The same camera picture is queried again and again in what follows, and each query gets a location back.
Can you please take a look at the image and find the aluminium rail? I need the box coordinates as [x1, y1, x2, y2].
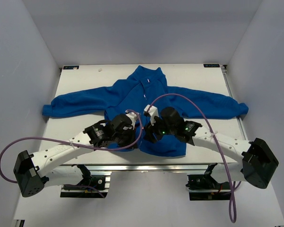
[34, 163, 260, 172]
[222, 65, 260, 170]

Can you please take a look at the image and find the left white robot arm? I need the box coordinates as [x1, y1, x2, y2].
[13, 112, 139, 197]

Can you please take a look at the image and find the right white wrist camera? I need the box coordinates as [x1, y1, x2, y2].
[143, 105, 159, 126]

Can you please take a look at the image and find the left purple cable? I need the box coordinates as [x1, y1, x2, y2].
[0, 109, 144, 198]

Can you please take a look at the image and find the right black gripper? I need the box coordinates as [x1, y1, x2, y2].
[144, 113, 176, 144]

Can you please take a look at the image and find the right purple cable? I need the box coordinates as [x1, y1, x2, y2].
[144, 94, 240, 223]

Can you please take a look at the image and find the right blue table label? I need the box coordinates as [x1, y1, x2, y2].
[203, 63, 220, 68]

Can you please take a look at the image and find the purple cable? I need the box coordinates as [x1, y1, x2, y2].
[0, 109, 144, 198]
[144, 94, 240, 223]

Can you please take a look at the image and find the aluminium right side rail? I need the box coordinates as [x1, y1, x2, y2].
[222, 65, 260, 170]

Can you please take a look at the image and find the blue table label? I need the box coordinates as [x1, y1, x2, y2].
[203, 63, 220, 68]
[63, 66, 79, 70]

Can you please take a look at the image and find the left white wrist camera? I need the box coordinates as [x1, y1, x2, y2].
[126, 110, 140, 128]

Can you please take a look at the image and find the blue zip jacket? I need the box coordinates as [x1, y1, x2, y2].
[42, 65, 249, 158]

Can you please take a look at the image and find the left blue table label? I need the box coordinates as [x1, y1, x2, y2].
[63, 66, 79, 70]

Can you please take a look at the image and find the aluminium front rail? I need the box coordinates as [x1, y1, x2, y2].
[34, 163, 260, 172]

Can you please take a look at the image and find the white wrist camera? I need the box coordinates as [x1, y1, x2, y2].
[126, 110, 140, 128]
[143, 105, 159, 126]

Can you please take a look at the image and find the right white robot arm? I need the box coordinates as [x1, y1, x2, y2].
[143, 105, 279, 189]

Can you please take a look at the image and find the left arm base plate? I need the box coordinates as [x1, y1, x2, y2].
[60, 165, 111, 199]

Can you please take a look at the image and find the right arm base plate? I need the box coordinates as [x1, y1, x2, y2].
[186, 175, 231, 201]

